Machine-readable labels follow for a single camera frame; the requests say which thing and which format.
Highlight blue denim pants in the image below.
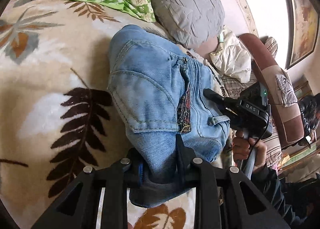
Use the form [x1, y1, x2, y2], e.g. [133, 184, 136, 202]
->
[108, 25, 230, 208]

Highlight person's right hand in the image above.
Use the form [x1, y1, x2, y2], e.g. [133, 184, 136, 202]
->
[232, 131, 267, 174]

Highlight brown padded headboard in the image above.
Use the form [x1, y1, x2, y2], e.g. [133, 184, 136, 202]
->
[239, 33, 304, 148]

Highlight striped brown bed sheet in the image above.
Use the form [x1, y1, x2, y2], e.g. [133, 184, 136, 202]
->
[238, 33, 282, 167]

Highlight cream crumpled pillow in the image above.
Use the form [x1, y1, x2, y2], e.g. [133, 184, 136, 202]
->
[209, 25, 252, 84]

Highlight person's dark right sleeve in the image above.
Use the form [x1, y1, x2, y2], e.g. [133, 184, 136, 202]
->
[251, 166, 319, 228]

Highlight floral beige fleece blanket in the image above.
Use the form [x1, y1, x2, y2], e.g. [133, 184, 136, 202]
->
[0, 0, 234, 229]

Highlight framed wall picture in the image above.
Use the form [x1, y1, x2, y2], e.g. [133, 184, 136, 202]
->
[286, 0, 319, 69]

